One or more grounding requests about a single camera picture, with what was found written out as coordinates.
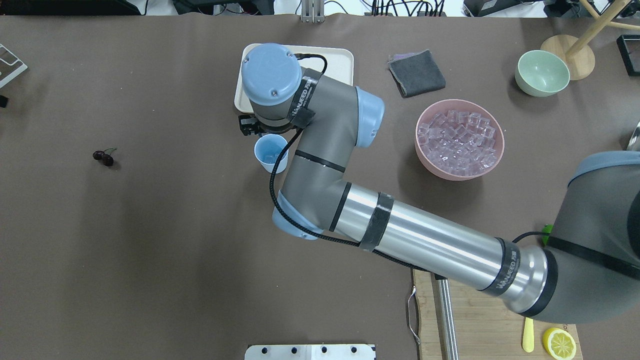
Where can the black tray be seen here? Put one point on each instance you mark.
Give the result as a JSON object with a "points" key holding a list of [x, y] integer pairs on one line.
{"points": [[629, 48]]}

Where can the lemon half slice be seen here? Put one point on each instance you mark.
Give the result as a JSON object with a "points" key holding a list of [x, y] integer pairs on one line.
{"points": [[559, 344]]}

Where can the mint green bowl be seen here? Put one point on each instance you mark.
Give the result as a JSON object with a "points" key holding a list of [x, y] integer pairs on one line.
{"points": [[540, 73]]}

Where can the grey folded cloth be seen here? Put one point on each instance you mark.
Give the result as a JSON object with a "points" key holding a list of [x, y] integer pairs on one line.
{"points": [[416, 73]]}

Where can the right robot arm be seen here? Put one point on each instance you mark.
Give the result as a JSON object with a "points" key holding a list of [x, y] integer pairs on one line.
{"points": [[587, 271]]}

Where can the green lime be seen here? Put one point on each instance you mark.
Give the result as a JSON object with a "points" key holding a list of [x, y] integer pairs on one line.
{"points": [[546, 231]]}

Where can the aluminium frame post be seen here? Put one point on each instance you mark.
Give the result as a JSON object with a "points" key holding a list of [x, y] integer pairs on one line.
{"points": [[312, 11]]}

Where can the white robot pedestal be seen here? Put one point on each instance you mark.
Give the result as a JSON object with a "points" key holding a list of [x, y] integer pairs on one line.
{"points": [[358, 351]]}

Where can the cream plastic tray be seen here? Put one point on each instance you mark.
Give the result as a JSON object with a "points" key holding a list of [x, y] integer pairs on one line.
{"points": [[340, 67]]}

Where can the wooden cutting board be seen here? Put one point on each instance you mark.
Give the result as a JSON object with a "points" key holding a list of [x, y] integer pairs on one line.
{"points": [[484, 328]]}

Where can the clear ice cubes pile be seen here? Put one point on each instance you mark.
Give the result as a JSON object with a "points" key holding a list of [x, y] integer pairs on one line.
{"points": [[459, 143]]}

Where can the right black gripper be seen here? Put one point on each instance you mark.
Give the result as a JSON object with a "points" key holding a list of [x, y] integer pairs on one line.
{"points": [[248, 126]]}

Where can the pink bowl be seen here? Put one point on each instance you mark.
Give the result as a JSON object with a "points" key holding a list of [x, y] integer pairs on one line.
{"points": [[463, 105]]}

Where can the metal ice scoop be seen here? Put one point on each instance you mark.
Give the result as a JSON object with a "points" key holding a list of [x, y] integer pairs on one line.
{"points": [[634, 141]]}

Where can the dark cherries pair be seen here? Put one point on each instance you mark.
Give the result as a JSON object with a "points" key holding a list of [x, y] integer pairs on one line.
{"points": [[105, 156]]}

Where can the yellow lemon wedge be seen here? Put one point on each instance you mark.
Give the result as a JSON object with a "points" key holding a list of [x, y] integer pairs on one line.
{"points": [[528, 335]]}

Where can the light blue plastic cup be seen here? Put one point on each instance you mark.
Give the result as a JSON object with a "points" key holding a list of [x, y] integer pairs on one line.
{"points": [[268, 148]]}

